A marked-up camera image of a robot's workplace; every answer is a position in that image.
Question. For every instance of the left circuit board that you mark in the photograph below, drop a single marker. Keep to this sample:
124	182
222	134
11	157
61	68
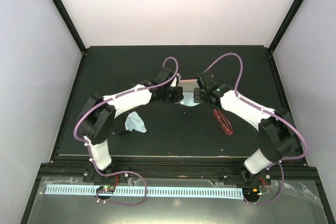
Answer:
105	189

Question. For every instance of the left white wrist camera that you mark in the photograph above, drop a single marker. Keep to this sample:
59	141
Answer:
176	80

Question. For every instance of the clear plastic sheet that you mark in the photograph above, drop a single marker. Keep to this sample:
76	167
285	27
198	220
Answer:
175	201

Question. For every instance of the right circuit board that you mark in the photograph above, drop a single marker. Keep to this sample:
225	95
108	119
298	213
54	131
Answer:
256	191

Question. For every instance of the light blue cleaning cloth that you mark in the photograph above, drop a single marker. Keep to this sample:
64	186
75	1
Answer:
133	122

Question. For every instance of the red sunglasses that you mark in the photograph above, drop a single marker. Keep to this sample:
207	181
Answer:
224	122

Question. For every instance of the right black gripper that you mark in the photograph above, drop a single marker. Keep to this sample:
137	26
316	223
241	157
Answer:
196	97

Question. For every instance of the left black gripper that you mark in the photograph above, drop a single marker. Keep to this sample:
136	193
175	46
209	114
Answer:
178	97

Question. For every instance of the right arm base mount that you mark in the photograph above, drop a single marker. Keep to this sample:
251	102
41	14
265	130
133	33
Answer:
236	178

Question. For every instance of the right black frame post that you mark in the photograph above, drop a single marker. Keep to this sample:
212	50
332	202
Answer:
291	13

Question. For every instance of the black frame post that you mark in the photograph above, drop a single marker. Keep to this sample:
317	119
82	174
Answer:
70	25
291	13

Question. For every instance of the circuit board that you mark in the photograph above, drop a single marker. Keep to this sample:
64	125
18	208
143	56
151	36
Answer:
256	191
105	189

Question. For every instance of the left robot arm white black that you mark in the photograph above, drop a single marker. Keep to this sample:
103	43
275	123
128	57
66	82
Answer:
101	113

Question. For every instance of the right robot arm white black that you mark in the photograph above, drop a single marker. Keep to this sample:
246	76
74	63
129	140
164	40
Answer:
277	135

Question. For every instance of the pink glasses case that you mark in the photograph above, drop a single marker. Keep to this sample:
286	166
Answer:
188	87

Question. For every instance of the left black frame post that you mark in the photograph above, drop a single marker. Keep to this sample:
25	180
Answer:
70	25

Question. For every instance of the white slotted cable duct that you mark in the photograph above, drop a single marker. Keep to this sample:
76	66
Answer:
150	191

